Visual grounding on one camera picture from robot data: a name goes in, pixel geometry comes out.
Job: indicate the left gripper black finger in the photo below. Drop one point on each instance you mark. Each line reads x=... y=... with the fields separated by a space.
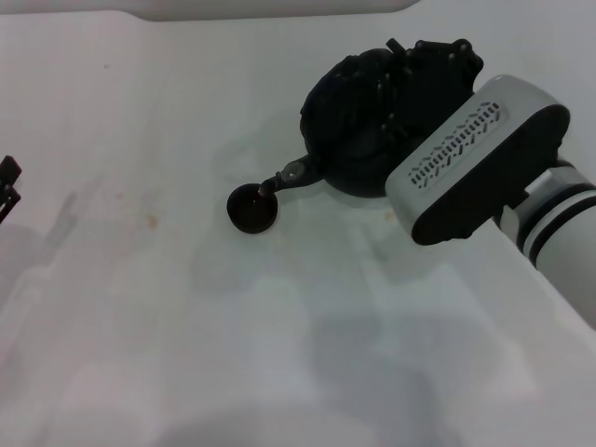
x=9 y=170

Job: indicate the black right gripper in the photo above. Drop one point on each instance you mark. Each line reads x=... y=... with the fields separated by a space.
x=447 y=79

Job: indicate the small dark brown teacup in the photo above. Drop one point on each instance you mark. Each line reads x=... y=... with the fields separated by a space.
x=251 y=215

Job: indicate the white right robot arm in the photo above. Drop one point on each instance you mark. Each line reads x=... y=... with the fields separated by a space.
x=568 y=233

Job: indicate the white vented wrist housing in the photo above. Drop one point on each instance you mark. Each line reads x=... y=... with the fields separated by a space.
x=465 y=163

